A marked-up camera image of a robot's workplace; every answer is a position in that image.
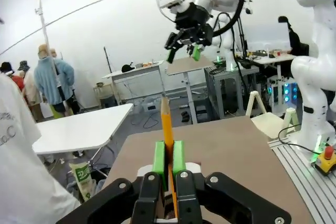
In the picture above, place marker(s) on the aluminium frame rack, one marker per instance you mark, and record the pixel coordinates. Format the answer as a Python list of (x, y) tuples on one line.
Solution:
[(225, 90)]

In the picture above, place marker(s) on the people in blue jackets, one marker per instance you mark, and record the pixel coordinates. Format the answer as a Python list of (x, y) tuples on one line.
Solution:
[(52, 79)]

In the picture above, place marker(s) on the grey aluminium base platform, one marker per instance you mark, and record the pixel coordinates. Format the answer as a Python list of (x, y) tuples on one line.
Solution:
[(296, 176)]

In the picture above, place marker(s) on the yellow pencil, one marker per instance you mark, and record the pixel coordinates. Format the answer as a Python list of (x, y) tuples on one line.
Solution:
[(166, 121)]

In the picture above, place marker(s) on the computer with blue fans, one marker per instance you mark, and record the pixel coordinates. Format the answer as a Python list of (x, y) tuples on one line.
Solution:
[(284, 94)]

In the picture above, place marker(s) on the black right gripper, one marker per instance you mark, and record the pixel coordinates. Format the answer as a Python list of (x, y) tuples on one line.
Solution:
[(194, 22)]

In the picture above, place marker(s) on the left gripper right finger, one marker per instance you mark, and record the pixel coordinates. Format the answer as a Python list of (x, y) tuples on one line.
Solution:
[(179, 161)]

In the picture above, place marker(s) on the white background desk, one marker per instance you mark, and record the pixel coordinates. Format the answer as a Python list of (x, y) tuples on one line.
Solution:
[(136, 70)]

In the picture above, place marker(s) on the small brown top table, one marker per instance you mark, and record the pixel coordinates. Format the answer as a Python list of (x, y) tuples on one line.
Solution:
[(189, 65)]

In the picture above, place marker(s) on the white folding table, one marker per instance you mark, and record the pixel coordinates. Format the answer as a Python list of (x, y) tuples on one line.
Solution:
[(78, 129)]

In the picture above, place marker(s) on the green white snack bag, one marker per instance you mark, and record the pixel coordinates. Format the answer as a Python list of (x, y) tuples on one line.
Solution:
[(84, 182)]

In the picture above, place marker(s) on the person in white T-shirt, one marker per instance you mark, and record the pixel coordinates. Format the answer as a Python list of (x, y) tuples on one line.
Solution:
[(23, 169)]

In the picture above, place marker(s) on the tall tripod stand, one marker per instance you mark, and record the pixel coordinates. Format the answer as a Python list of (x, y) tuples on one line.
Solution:
[(43, 24)]

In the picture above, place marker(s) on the yellow emergency stop button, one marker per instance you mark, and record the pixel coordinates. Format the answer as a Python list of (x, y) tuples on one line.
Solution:
[(325, 162)]

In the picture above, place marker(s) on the black cap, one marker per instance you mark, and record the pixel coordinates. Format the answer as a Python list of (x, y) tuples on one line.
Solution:
[(128, 68)]

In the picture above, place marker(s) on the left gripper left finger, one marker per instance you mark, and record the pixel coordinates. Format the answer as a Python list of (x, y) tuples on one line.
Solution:
[(158, 161)]

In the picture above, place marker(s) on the beige plastic stand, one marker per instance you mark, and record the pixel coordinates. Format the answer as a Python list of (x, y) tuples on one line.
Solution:
[(267, 123)]

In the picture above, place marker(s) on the person in red shirt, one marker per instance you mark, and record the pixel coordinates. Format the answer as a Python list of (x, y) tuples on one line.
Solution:
[(18, 85)]

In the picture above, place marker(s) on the mannequin in beige coat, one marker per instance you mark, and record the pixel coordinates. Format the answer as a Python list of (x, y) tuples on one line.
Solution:
[(31, 90)]

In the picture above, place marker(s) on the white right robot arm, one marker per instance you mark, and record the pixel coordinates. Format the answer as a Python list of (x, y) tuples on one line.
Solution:
[(312, 77)]

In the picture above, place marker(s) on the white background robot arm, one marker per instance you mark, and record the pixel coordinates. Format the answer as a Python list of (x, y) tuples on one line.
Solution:
[(229, 43)]

